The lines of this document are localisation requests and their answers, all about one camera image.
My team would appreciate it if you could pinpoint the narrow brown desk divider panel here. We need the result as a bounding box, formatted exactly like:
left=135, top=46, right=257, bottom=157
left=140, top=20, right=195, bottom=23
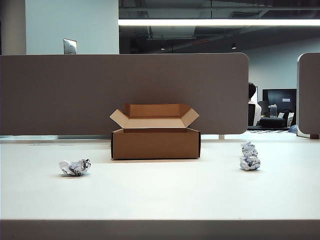
left=296, top=52, right=320, bottom=139

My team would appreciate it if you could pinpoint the person in white shirt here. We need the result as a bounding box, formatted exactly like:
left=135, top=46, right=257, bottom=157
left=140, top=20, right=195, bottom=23
left=248, top=82, right=263, bottom=127

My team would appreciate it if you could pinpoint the open brown cardboard box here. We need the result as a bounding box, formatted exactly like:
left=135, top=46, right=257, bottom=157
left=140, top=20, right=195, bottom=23
left=109, top=103, right=202, bottom=161

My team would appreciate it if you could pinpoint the black monitor screen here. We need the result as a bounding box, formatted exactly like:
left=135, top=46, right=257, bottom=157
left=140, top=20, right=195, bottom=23
left=262, top=88, right=298, bottom=118

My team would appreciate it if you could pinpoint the metal wall plate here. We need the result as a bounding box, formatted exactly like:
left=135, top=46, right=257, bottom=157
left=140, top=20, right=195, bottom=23
left=63, top=38, right=78, bottom=55

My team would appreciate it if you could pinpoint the long ceiling light strip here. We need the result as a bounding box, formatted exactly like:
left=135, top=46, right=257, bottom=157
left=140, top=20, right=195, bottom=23
left=118, top=18, right=320, bottom=27

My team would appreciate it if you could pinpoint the wide brown desk divider panel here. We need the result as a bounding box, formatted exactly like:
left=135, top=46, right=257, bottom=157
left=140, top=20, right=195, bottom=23
left=0, top=52, right=250, bottom=136

